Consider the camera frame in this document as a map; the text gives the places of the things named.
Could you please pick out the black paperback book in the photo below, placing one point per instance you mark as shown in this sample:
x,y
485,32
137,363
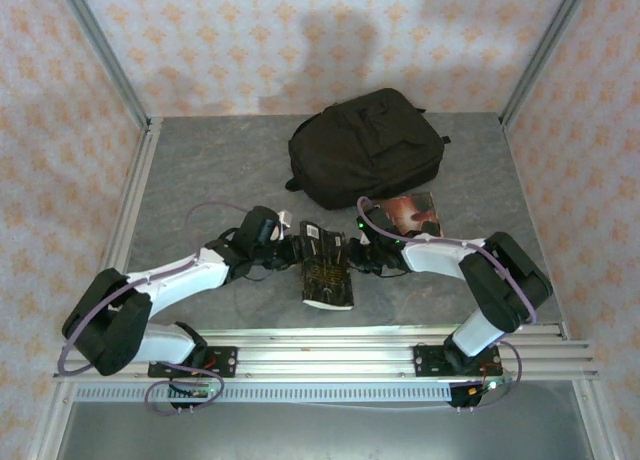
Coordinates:
x,y
327,275

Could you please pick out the dark red cover book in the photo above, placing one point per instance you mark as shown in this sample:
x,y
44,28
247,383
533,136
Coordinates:
x,y
417,215

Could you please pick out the black fabric backpack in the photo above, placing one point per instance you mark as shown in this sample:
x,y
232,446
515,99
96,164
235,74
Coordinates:
x,y
365,150

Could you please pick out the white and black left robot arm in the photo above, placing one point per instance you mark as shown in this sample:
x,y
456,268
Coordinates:
x,y
175,280

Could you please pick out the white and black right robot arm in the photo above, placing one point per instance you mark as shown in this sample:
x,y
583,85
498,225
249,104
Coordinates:
x,y
500,280

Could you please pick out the grey metal shelf panel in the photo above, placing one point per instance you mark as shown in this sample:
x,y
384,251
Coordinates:
x,y
325,435

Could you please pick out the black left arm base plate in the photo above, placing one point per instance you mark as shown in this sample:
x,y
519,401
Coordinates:
x,y
227,362

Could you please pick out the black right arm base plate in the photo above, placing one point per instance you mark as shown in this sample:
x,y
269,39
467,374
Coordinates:
x,y
425,360

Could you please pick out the aluminium mounting rail beam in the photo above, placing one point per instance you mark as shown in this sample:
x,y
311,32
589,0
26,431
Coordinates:
x,y
325,360

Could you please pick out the aluminium side rail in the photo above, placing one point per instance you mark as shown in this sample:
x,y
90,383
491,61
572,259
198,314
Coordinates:
x,y
129,200

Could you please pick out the aluminium frame post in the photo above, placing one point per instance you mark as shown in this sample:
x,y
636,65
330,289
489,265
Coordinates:
x,y
545,50
102,50

